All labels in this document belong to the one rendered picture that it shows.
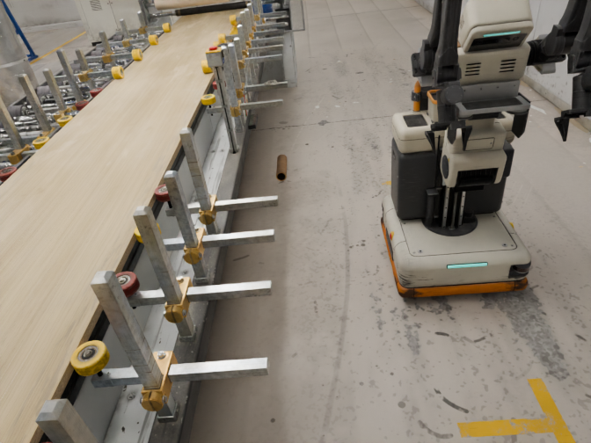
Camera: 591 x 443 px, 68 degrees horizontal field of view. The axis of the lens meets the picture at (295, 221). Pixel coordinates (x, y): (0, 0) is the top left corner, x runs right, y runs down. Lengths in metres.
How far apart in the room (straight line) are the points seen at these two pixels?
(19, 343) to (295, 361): 1.22
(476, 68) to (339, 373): 1.37
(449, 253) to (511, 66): 0.88
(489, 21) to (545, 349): 1.40
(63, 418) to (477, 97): 1.62
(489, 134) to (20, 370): 1.75
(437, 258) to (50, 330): 1.63
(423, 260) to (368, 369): 0.57
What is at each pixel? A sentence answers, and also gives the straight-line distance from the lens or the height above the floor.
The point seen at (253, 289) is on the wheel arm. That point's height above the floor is 0.84.
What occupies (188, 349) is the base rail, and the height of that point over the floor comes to 0.70.
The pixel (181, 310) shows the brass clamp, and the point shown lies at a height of 0.84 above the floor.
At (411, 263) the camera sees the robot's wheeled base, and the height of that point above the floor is 0.27.
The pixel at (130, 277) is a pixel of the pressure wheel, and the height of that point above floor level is 0.91.
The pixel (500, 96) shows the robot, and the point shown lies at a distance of 1.88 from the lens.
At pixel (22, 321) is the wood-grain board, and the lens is 1.39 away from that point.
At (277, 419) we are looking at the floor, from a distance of 1.99.
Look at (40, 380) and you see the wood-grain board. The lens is 1.20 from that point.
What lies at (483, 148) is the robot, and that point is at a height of 0.82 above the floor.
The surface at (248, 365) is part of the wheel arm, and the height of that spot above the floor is 0.82.
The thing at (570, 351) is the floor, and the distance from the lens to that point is 2.34.
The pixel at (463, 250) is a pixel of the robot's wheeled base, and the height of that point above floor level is 0.28.
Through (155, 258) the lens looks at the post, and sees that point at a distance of 1.18.
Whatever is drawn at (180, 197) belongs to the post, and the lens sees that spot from 1.35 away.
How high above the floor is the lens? 1.70
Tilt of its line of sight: 35 degrees down
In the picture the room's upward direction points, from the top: 8 degrees counter-clockwise
